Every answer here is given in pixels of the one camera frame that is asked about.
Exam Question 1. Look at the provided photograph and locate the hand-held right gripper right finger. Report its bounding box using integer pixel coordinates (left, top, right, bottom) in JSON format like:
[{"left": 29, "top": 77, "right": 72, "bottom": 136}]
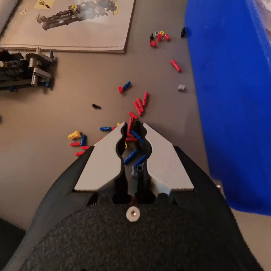
[{"left": 135, "top": 123, "right": 195, "bottom": 204}]

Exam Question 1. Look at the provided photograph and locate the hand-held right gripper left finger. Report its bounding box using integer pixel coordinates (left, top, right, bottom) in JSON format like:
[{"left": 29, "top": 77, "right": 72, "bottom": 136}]
[{"left": 74, "top": 122, "right": 132, "bottom": 204}]

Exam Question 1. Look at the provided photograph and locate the pile of red blue lego pins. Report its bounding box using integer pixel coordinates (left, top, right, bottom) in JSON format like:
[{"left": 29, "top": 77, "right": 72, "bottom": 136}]
[{"left": 68, "top": 81, "right": 153, "bottom": 179}]

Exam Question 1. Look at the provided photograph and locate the lego car model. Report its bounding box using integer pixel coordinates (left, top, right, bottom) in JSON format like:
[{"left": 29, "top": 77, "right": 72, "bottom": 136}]
[{"left": 0, "top": 47, "right": 56, "bottom": 92}]

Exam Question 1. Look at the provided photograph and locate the cluster of mixed lego bushes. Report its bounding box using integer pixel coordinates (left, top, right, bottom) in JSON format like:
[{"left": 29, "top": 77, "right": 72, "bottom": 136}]
[{"left": 149, "top": 31, "right": 171, "bottom": 48}]

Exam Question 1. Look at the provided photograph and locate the lego instruction booklet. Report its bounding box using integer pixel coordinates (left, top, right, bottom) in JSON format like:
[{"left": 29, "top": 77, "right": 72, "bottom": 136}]
[{"left": 0, "top": 0, "right": 136, "bottom": 53}]

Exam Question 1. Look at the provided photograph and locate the blue plastic bin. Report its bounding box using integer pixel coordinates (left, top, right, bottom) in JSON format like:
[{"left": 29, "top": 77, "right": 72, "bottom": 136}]
[{"left": 184, "top": 0, "right": 271, "bottom": 216}]

